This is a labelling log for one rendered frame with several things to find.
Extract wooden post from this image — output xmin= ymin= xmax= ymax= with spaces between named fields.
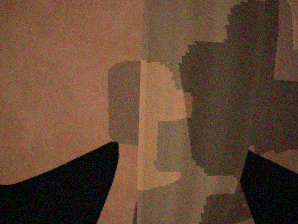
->
xmin=132 ymin=201 xmax=138 ymax=224

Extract long wooden rail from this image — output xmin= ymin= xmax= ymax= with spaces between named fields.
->
xmin=137 ymin=0 xmax=267 ymax=224

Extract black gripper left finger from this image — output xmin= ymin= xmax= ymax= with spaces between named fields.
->
xmin=0 ymin=141 xmax=120 ymax=224

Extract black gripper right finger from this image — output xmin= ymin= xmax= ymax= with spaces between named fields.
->
xmin=239 ymin=151 xmax=298 ymax=224

